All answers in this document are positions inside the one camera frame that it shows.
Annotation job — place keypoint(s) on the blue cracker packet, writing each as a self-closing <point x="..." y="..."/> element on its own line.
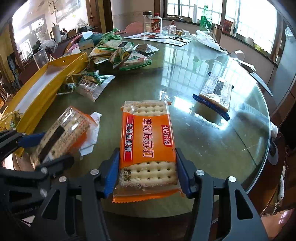
<point x="216" y="91"/>

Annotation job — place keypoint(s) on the white crumpled tissue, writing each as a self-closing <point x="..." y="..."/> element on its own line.
<point x="92" y="134"/>

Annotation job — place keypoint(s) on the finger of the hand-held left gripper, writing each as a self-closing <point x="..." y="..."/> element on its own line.
<point x="32" y="140"/>
<point x="57" y="162"/>

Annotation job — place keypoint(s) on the printed poster sheet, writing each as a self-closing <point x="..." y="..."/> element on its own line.
<point x="159" y="37"/>

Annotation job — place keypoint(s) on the pink hand fan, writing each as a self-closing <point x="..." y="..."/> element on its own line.
<point x="134" y="27"/>

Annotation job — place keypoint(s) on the clear glass jar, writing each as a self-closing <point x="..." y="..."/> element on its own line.
<point x="147" y="22"/>

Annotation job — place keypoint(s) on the large green snack packet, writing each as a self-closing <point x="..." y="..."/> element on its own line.
<point x="92" y="84"/>

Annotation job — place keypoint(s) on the white tumbler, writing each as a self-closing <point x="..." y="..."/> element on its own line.
<point x="55" y="32"/>

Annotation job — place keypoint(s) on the small green snack packet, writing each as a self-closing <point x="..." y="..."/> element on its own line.
<point x="67" y="87"/>

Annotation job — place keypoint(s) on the clear plastic bag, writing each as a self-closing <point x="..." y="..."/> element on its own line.
<point x="48" y="45"/>

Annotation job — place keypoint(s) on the green cloth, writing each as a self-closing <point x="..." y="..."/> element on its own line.
<point x="111" y="37"/>

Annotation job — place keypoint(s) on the clear plastic cup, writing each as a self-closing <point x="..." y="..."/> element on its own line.
<point x="41" y="59"/>

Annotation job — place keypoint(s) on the pink hula hoop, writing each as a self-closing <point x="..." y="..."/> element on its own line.
<point x="67" y="47"/>

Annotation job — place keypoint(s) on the small glass bottle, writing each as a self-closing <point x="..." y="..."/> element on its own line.
<point x="172" y="28"/>

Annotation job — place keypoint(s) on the small cardboard box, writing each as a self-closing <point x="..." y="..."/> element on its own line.
<point x="182" y="32"/>

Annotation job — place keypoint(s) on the dark wooden sideboard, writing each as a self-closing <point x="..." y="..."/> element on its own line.
<point x="29" y="69"/>

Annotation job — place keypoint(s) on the orange cracker packet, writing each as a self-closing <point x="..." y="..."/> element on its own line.
<point x="145" y="129"/>
<point x="62" y="132"/>

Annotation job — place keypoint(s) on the gold foil packet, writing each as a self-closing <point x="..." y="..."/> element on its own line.
<point x="10" y="119"/>

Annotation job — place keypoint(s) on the red box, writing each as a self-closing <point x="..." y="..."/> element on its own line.
<point x="227" y="26"/>

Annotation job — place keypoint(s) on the green plastic bottle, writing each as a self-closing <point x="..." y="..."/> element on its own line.
<point x="205" y="19"/>

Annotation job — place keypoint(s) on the grey paper sheet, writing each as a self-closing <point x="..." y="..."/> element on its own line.
<point x="261" y="81"/>

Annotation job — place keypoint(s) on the black elastic band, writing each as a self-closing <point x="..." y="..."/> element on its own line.
<point x="177" y="38"/>

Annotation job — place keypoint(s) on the white red liquor bottle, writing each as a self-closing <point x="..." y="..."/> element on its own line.
<point x="157" y="24"/>

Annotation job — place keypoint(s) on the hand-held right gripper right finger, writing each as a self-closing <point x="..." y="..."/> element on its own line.
<point x="183" y="172"/>

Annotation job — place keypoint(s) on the white plastic bag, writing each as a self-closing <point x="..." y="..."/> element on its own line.
<point x="208" y="40"/>

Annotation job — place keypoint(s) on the steel thermos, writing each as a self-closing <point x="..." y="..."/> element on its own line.
<point x="217" y="31"/>

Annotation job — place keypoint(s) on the small clear wrapped packet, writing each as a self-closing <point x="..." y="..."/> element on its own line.
<point x="141" y="47"/>

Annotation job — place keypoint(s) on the white paper roll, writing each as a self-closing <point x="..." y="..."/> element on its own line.
<point x="195" y="14"/>

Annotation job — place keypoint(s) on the yellow cardboard box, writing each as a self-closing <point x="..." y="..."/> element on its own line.
<point x="54" y="80"/>

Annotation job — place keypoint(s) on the tissue box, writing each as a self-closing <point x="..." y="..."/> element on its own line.
<point x="86" y="42"/>

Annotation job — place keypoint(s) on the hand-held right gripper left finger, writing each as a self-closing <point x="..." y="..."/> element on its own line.
<point x="112" y="171"/>

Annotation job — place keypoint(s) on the pile of snack packets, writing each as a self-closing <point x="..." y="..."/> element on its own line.
<point x="120" y="55"/>

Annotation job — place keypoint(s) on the white plastic bottle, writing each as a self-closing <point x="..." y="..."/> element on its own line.
<point x="234" y="27"/>

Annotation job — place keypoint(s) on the white blue label packet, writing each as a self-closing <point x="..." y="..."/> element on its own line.
<point x="274" y="131"/>

